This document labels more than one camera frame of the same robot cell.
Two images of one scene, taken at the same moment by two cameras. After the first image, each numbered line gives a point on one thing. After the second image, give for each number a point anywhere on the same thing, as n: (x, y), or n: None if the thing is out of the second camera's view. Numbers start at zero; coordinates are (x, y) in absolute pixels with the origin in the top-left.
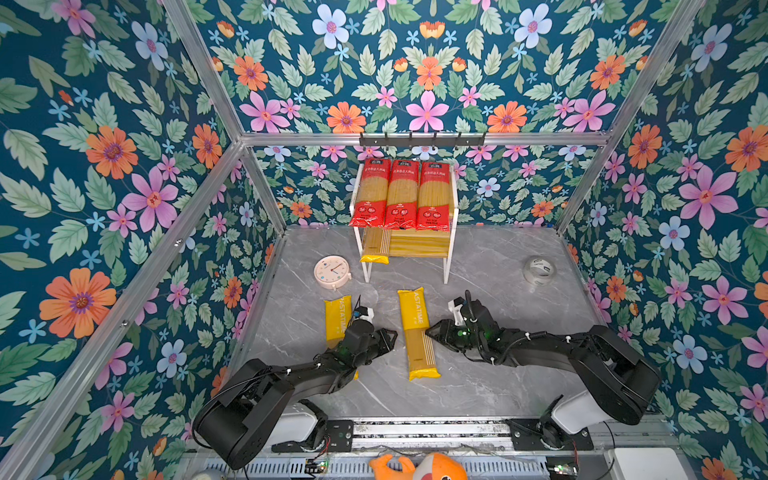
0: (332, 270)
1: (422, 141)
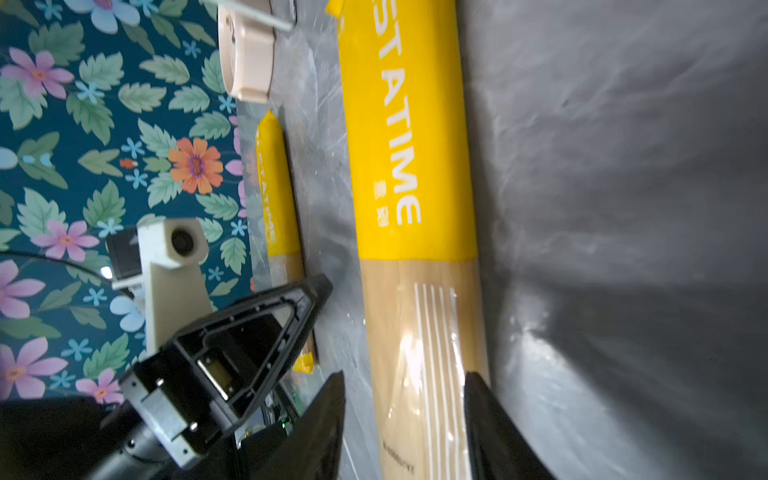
0: (247, 53)
1: None
